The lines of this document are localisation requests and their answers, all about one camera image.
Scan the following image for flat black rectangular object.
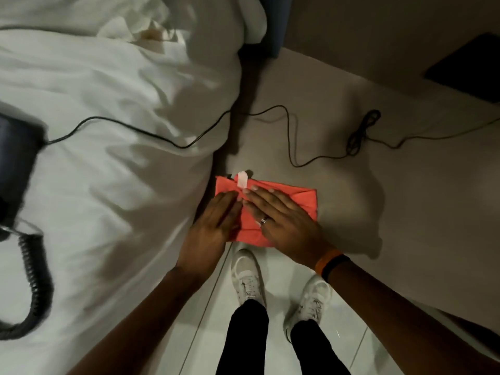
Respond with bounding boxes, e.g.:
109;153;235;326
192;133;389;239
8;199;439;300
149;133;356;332
423;32;500;104

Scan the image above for white bed duvet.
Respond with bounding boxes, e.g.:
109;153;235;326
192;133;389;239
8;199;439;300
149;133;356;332
0;0;268;375

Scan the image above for black coiled cord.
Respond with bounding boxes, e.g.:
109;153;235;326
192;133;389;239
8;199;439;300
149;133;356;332
0;224;54;341

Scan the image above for black hair dryer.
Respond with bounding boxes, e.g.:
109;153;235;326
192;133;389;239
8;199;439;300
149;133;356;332
0;112;48;242

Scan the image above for person's right hand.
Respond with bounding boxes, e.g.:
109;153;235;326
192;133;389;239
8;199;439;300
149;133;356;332
242;186;337;271

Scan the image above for black trousers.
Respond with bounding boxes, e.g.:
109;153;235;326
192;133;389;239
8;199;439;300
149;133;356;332
216;299;352;375

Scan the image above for white left sneaker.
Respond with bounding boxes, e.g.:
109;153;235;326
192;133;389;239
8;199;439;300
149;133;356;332
230;248;268;309

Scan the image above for black wristband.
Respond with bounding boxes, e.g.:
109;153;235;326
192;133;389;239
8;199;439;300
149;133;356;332
321;254;351;283

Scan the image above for person's right forearm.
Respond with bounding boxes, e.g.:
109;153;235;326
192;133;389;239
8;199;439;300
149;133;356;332
326;261;500;375

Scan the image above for blue bed frame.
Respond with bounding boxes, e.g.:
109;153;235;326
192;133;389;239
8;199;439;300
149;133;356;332
238;0;294;60

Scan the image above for red cloth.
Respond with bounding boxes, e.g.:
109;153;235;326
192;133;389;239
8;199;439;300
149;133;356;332
215;172;318;247

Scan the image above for person's left forearm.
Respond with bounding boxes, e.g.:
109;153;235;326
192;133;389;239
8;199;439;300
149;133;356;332
68;266;209;375

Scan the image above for white sneaker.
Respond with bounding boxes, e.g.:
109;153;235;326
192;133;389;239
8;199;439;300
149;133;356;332
284;274;333;343
230;248;268;309

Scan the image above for person's left hand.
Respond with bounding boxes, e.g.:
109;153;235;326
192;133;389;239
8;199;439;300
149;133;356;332
175;190;244;281

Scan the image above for orange wristband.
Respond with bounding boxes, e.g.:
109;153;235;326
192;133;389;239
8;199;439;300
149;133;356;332
314;249;343;276

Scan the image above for thin black cable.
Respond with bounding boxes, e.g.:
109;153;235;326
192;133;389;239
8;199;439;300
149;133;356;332
43;104;500;168

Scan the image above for white right sneaker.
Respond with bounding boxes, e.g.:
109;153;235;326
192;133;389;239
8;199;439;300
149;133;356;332
284;274;333;343

